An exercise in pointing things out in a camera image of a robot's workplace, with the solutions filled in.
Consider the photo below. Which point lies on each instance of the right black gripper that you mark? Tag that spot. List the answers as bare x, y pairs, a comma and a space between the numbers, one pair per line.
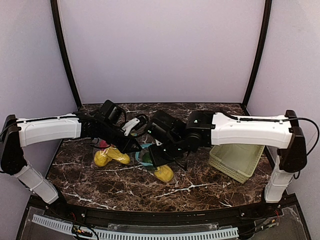
157, 152

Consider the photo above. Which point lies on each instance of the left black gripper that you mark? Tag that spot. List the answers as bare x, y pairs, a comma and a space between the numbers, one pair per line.
127, 142

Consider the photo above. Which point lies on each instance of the yellow toy lemon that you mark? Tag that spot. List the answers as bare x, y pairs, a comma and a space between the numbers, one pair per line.
164, 173

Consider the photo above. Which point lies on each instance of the yellow toy pear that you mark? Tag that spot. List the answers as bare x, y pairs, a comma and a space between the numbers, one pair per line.
115, 154

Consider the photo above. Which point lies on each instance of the red toy fruit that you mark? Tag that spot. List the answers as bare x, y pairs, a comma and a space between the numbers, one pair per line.
103, 144

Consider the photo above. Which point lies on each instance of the clear zip bag blue zipper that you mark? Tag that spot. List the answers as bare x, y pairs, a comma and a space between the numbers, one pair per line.
96, 148

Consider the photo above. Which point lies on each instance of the dark green toy avocado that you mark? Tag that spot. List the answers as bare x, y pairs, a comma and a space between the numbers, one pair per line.
146, 158

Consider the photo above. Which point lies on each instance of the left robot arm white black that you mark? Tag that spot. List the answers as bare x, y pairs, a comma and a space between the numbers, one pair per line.
102, 124

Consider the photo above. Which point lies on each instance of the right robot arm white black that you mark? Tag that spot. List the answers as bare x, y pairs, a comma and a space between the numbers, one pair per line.
206, 128

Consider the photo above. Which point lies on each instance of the pale green plastic basket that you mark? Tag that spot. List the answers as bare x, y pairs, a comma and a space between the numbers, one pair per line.
238, 161

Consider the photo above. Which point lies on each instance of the black front table rail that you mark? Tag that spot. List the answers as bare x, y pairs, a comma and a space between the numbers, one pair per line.
239, 216

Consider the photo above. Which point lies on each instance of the white slotted cable duct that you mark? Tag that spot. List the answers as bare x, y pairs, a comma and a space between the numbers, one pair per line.
118, 232

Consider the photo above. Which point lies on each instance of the left black frame post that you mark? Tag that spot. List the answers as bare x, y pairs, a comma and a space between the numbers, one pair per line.
63, 52

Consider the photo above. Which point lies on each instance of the black frame post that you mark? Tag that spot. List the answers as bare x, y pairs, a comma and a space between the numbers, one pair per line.
63, 52
259, 52

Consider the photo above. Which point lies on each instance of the right black frame post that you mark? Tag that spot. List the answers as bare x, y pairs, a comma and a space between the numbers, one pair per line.
259, 52

